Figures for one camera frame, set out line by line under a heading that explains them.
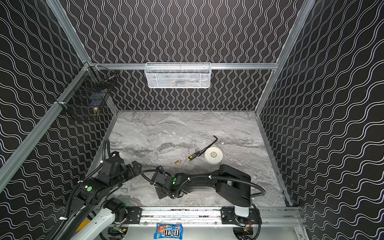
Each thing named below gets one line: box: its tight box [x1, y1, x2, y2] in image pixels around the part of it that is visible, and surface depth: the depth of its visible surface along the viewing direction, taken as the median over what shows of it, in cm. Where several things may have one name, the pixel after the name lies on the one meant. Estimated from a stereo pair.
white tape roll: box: [204, 146, 223, 163], surface depth 98 cm
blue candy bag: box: [154, 223, 184, 240], surface depth 71 cm
